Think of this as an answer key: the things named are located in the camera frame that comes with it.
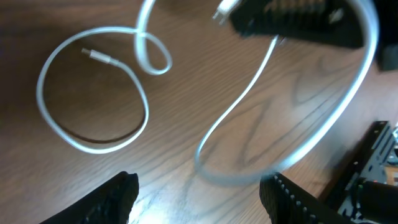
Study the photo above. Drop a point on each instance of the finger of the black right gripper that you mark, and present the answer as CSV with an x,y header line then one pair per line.
x,y
331,22

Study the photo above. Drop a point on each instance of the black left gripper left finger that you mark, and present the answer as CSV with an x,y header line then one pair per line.
x,y
110,203

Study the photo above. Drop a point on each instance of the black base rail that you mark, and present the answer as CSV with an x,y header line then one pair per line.
x,y
364,187

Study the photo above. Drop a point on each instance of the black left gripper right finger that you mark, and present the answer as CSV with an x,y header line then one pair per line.
x,y
287,203

